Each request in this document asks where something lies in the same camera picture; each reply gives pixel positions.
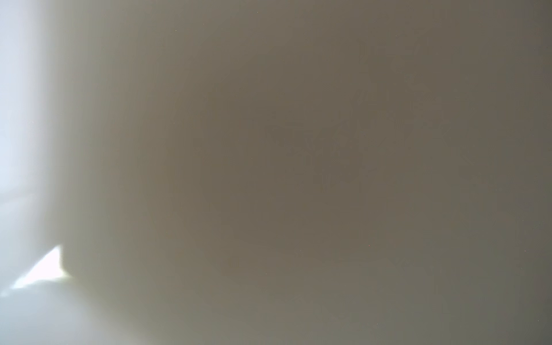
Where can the white mug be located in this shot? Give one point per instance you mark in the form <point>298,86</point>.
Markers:
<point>305,172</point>

